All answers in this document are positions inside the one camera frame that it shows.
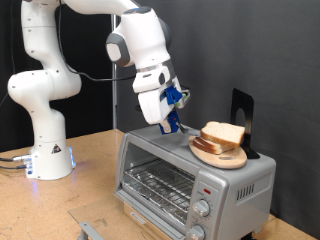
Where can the tan wooden bread slice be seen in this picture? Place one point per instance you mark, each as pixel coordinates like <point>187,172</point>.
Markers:
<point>208,144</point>

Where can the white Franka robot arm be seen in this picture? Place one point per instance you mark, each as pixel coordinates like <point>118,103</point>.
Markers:
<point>46,133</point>

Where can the silver toaster oven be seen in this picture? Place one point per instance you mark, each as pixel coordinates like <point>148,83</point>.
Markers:
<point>233,186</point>

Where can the round wooden plate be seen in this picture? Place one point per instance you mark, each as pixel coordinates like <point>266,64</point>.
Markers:
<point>223,160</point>

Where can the vertical metal pole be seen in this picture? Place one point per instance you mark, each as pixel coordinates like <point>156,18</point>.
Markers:
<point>114,100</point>

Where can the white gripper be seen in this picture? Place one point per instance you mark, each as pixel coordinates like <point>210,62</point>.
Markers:
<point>151,103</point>

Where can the black metal bookend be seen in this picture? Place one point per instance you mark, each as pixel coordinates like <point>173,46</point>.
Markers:
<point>248,106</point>

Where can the silver oven knob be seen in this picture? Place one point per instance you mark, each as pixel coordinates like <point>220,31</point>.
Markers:
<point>196,232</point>
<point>201,207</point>

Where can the dark grey backdrop panel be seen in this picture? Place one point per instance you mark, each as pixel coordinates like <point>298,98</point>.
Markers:
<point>216,50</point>

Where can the black backdrop curtain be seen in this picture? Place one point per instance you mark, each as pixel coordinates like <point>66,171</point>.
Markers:
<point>93,106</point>

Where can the metal spatula with blue block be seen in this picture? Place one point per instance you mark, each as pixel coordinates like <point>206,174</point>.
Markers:
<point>174,120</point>

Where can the wrist camera on blue mount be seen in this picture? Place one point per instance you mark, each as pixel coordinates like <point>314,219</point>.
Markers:
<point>173,95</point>

